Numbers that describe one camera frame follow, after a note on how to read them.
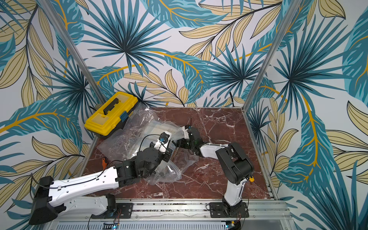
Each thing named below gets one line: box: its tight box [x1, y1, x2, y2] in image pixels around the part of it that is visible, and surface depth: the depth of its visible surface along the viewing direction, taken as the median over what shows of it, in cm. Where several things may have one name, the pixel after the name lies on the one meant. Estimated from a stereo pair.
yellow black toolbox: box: [84, 91, 139, 140], surface depth 94 cm
